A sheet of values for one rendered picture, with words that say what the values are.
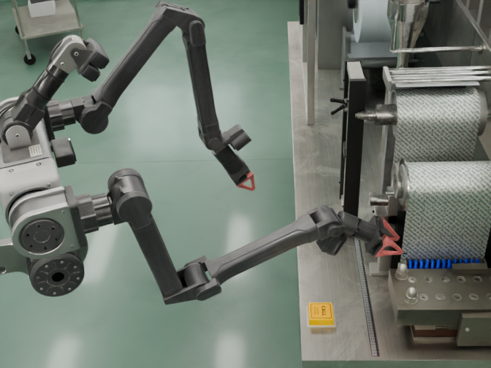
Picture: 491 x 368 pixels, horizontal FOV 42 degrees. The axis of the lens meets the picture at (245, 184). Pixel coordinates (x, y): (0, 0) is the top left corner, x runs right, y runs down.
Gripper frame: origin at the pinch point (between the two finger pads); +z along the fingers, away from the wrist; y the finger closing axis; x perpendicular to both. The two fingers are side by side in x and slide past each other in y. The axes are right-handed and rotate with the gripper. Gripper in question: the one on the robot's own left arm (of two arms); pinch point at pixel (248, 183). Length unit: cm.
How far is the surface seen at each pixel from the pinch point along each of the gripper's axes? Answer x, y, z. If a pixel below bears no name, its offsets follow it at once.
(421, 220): -32, -54, 4
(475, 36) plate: -91, -2, 9
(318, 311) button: 6, -52, 11
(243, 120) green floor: -16, 218, 130
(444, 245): -34, -57, 15
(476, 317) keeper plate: -27, -79, 18
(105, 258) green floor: 91, 109, 69
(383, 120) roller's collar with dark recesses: -44, -26, -8
